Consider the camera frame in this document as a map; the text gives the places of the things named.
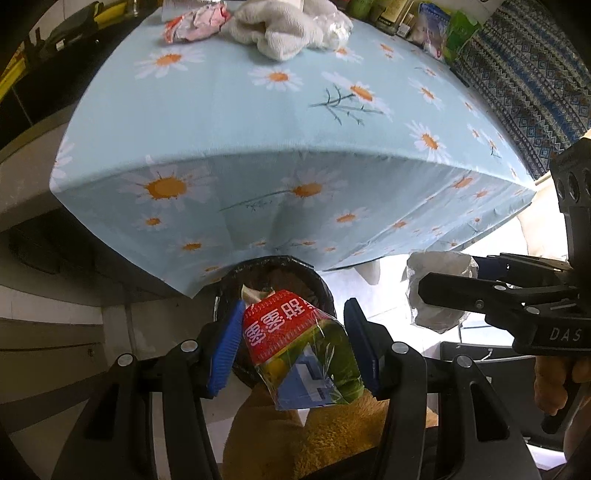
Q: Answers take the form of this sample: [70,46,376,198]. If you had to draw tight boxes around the black trash bin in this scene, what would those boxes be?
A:
[207,256,342,393]

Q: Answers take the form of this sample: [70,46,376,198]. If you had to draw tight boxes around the person's right hand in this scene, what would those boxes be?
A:
[533,352,591,462]

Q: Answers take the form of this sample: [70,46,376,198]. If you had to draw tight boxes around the orange fuzzy trousers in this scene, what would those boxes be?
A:
[221,382,440,480]

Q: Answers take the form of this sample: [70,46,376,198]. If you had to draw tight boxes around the white tissue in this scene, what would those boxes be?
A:
[403,251,479,334]

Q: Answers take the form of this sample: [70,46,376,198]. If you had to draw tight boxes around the green blue snack wrapper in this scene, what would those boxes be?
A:
[242,290,365,410]

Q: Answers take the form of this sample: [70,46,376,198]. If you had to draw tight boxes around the pink wrapper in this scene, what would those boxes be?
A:
[162,1,231,44]

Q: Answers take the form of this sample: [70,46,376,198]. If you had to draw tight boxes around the clear plastic ball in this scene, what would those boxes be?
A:
[314,11,353,51]

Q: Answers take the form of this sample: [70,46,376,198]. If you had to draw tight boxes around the green packet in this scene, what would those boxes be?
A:
[443,10,481,65]

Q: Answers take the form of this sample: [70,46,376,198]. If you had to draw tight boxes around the blue white packet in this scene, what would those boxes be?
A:
[410,2,451,61]

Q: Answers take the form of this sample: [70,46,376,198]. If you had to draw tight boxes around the patterned blue curtain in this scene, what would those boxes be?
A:
[453,1,590,179]

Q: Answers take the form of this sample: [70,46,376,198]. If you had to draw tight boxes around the black sink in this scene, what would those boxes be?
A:
[1,26,129,146]

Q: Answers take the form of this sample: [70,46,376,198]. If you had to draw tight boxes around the blue daisy tablecloth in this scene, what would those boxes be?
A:
[49,14,535,296]

